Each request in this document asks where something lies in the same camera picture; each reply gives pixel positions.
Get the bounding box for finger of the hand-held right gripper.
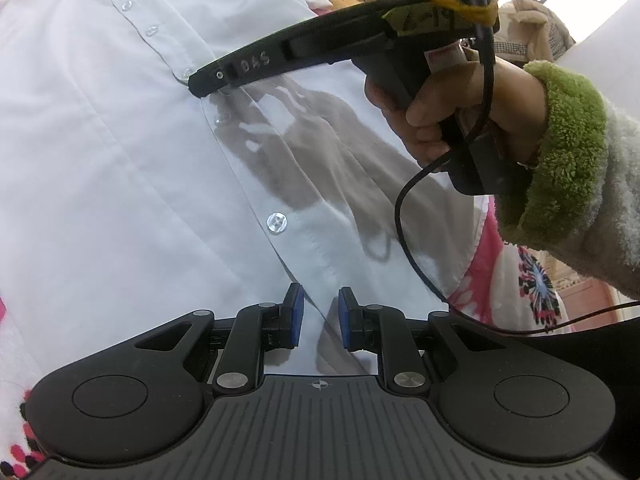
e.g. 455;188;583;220
187;59;237;99

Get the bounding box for person's right hand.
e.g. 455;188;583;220
364;55;548;171

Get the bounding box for beige checked cloth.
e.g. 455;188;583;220
495;0;577;67

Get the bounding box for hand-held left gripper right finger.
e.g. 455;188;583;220
337;287;507;395

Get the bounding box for black cable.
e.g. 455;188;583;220
394;0;640;335

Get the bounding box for white button shirt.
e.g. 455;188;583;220
0;0;496;376

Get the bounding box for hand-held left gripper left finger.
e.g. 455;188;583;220
134;282;305;395

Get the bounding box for pink floral bed blanket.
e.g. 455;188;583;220
0;0;621;480

